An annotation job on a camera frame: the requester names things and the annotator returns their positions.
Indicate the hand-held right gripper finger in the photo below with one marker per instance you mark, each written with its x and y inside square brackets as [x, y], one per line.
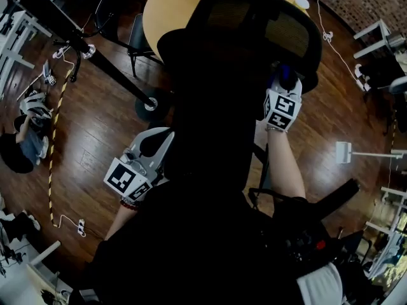
[298, 87]
[276, 83]

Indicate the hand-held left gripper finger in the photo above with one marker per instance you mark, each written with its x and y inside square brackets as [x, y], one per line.
[141, 135]
[163, 152]

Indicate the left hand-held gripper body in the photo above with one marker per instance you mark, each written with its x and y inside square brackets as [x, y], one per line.
[130, 176]

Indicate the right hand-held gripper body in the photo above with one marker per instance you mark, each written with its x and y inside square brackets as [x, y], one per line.
[281, 110]

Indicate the blue cloth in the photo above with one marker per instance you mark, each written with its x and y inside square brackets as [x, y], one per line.
[284, 70]

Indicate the black mesh office chair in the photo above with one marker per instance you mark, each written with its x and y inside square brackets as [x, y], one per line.
[254, 43]

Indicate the person's left forearm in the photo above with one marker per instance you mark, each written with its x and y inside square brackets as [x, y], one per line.
[119, 222]

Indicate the person's right forearm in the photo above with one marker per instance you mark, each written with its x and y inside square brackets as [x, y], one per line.
[286, 160]

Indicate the black tripod stand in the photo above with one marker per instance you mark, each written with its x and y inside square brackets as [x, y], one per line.
[114, 71]

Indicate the white power strip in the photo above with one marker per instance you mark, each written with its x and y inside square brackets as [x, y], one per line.
[81, 228]
[59, 53]

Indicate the white stand with pole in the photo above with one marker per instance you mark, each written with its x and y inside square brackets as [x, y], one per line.
[343, 152]

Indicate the white round disc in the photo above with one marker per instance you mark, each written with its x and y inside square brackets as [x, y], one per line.
[302, 2]

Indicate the yellow black striped tape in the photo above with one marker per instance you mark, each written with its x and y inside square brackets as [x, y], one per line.
[54, 129]

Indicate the white square table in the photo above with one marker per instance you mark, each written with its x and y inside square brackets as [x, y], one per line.
[372, 32]

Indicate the person's black shirt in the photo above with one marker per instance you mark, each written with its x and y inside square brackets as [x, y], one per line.
[190, 249]

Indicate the black folding chair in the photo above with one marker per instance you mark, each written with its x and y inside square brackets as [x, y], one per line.
[140, 37]

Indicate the spare hand-held gripper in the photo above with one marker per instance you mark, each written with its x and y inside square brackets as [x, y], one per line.
[50, 78]

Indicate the black chest-mounted device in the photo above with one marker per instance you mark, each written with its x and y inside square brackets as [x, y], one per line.
[305, 227]

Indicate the round wooden table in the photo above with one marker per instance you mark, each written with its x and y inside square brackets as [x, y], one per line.
[168, 8]

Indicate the white work table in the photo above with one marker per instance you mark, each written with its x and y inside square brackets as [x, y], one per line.
[12, 43]

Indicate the white metal rack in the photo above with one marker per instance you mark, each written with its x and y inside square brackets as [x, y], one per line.
[388, 234]

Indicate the person's white garment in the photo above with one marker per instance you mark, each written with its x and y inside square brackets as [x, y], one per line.
[319, 284]

